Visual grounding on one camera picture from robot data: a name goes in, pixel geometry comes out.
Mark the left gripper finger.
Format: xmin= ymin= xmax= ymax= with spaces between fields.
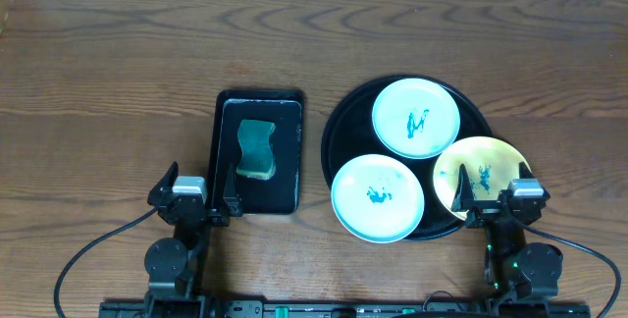
xmin=148 ymin=162 xmax=179 ymax=203
xmin=223 ymin=164 xmax=242 ymax=217

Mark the yellow plate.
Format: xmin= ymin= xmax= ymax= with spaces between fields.
xmin=433 ymin=136 xmax=530 ymax=220

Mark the green yellow sponge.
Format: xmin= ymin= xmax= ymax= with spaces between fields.
xmin=235 ymin=120 xmax=276 ymax=181

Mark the white plate with blue splat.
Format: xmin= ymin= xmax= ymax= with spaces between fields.
xmin=331 ymin=154 xmax=425 ymax=244

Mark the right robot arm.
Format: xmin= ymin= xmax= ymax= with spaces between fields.
xmin=451 ymin=162 xmax=563 ymax=316

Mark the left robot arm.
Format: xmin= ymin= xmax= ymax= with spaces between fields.
xmin=144 ymin=163 xmax=242 ymax=317

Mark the black rectangular tray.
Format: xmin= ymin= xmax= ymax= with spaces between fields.
xmin=207 ymin=89 xmax=304 ymax=215

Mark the black round tray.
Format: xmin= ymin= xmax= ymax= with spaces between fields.
xmin=321 ymin=74 xmax=464 ymax=241

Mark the white plate with M stain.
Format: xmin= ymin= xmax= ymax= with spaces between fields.
xmin=371 ymin=78 xmax=461 ymax=159

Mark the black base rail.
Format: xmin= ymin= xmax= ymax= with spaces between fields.
xmin=98 ymin=300 xmax=591 ymax=318

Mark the right black cable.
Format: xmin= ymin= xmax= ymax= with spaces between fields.
xmin=519 ymin=222 xmax=623 ymax=318

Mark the black cable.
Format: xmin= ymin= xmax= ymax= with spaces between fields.
xmin=519 ymin=222 xmax=623 ymax=318
xmin=53 ymin=206 xmax=161 ymax=318

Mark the left black cable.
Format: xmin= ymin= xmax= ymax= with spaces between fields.
xmin=53 ymin=206 xmax=161 ymax=318

